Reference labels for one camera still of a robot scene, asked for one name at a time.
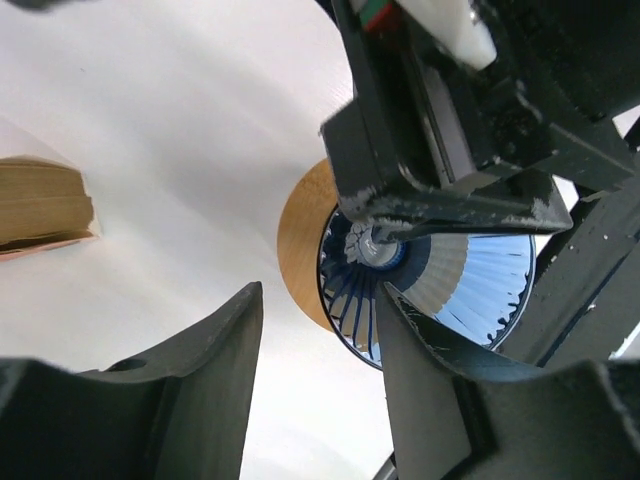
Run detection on round bamboo dripper stand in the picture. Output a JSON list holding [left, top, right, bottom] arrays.
[[276, 159, 337, 331]]

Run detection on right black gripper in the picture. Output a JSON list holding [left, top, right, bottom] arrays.
[[321, 1, 639, 365]]

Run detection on brown paper coffee filters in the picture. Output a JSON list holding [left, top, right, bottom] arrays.
[[1, 156, 95, 256]]

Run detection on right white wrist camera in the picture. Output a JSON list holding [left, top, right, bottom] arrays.
[[349, 0, 497, 70]]

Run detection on orange coffee filter box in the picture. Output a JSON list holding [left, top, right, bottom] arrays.
[[1, 118, 100, 261]]

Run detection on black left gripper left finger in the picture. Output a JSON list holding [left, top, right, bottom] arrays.
[[1, 282, 263, 479]]

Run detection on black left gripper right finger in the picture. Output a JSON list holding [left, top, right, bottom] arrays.
[[376, 285, 639, 479]]

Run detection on blue glass dripper cone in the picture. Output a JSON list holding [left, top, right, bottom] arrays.
[[317, 209, 536, 369]]

